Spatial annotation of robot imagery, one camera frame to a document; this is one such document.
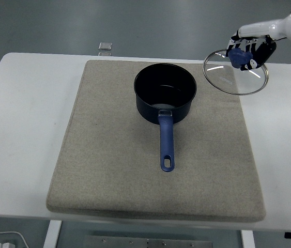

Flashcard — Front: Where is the white table leg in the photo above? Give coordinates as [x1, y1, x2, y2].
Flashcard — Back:
[240, 229, 256, 248]
[43, 221, 63, 248]

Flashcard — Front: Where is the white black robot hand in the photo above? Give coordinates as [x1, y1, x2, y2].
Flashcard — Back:
[225, 12, 291, 72]

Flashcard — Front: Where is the glass pot lid blue knob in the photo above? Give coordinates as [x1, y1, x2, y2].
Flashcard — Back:
[202, 48, 269, 96]

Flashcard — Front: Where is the beige fabric mat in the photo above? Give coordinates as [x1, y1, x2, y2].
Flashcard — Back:
[45, 59, 267, 223]

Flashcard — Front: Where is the white cable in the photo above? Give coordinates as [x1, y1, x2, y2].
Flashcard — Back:
[0, 231, 29, 248]

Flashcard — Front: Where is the grey metal plate with screws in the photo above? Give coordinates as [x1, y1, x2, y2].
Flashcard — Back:
[84, 235, 215, 248]

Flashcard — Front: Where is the dark blue saucepan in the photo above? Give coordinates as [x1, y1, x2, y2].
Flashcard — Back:
[133, 63, 197, 173]

